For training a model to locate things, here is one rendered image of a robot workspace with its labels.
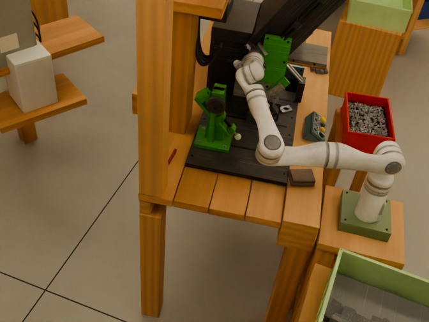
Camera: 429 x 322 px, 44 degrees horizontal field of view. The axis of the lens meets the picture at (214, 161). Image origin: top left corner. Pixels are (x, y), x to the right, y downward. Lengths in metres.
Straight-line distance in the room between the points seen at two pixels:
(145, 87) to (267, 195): 0.69
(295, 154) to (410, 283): 0.58
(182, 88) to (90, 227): 1.23
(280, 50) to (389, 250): 0.92
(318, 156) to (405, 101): 2.68
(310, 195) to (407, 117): 2.27
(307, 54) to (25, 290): 1.81
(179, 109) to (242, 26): 0.47
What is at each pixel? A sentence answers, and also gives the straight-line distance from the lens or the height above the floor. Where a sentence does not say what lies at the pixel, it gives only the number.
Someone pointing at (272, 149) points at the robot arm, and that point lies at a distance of 1.76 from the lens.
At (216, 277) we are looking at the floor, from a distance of 2.88.
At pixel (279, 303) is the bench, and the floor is 0.36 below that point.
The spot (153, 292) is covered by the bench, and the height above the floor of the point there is 0.22.
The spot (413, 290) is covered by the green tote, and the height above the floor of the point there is 0.90.
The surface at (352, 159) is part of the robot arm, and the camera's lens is 1.84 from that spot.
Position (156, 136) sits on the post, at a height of 1.19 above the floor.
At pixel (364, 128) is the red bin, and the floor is 0.89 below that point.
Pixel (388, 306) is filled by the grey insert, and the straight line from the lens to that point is 1.94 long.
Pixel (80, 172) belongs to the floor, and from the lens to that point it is 3.40.
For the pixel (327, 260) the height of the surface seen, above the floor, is 0.76.
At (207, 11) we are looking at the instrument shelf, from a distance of 1.85.
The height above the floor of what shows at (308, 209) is 0.90.
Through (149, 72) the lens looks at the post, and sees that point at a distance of 1.66.
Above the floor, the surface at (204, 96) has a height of 1.14.
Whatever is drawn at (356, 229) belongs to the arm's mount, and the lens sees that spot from 2.07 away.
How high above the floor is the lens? 2.38
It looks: 43 degrees down
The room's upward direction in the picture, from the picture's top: 7 degrees clockwise
